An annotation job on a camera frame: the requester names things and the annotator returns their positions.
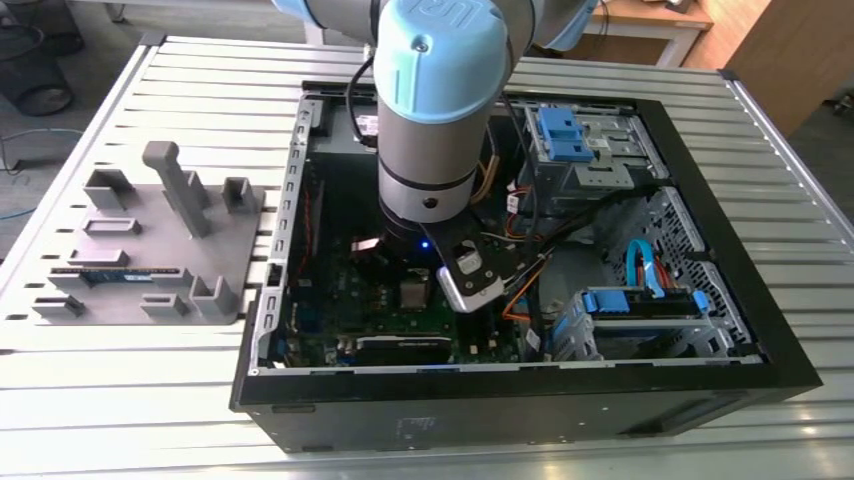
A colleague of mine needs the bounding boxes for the black PC case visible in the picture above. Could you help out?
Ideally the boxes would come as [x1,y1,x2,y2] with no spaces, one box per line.
[230,79,823,454]

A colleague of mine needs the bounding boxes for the wooden desk white frame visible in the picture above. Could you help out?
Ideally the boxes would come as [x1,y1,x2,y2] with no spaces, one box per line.
[586,0,715,69]

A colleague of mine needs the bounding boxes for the red orange power wires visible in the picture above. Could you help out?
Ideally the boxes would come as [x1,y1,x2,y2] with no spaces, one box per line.
[503,217,543,245]

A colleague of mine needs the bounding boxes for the black cable bundle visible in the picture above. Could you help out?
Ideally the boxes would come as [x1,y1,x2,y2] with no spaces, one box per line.
[497,183,675,296]

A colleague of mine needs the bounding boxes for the red flat data wire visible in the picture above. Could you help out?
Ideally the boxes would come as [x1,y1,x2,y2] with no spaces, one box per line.
[650,253,677,296]

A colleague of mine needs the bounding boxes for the hard disk in blue carrier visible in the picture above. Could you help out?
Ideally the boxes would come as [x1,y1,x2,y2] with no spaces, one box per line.
[581,288,709,320]

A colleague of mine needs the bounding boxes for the grey parts rack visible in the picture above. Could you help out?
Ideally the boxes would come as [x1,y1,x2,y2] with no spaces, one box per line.
[29,141,268,326]

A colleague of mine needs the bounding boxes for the grey power supply unit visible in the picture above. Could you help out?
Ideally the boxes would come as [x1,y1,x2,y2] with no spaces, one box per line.
[311,105,386,236]

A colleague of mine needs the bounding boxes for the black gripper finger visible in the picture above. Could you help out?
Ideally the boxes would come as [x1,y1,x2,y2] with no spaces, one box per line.
[347,237,402,281]

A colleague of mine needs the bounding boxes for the black graphics card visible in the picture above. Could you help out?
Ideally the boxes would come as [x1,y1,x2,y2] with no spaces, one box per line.
[352,333,452,366]

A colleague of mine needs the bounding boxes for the grey metal drive cage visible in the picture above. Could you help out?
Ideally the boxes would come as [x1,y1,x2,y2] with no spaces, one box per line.
[514,105,673,217]

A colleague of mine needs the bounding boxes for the yellow power wire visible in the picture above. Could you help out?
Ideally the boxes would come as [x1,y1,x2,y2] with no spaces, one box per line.
[470,149,501,204]

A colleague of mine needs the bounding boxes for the blue flat data wire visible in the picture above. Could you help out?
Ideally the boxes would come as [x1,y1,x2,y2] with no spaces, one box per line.
[626,239,662,300]

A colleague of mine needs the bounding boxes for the grey floor cable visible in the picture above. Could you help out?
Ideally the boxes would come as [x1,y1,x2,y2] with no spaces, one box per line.
[0,127,86,176]

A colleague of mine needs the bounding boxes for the brown wooden cabinet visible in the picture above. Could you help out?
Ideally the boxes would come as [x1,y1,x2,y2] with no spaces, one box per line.
[723,0,854,136]

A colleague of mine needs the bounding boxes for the thick black cable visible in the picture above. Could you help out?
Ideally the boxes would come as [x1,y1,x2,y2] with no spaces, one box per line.
[344,54,379,150]

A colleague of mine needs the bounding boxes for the orange wire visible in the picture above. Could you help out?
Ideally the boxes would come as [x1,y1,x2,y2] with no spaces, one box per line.
[499,279,539,324]

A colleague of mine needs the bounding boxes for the grey metal disk bay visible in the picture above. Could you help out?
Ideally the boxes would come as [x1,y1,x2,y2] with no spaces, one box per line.
[545,287,766,364]

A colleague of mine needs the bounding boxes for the silver CPU green edge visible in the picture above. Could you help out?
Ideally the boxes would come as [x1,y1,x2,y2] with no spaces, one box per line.
[400,277,431,309]

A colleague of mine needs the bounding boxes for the CPU socket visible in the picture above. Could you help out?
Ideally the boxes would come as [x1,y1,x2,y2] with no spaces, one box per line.
[394,277,439,315]

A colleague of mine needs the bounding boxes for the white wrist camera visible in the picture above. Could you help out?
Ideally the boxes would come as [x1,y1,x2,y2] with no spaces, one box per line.
[435,238,510,315]

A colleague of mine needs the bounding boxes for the green motherboard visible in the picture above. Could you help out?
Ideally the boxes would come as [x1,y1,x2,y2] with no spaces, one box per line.
[286,234,529,366]

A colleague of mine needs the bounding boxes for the blue plastic drive latch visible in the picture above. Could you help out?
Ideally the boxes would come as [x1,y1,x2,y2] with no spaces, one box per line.
[537,107,595,164]

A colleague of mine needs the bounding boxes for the thin red wire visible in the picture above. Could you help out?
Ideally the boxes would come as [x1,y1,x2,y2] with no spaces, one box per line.
[299,174,319,281]

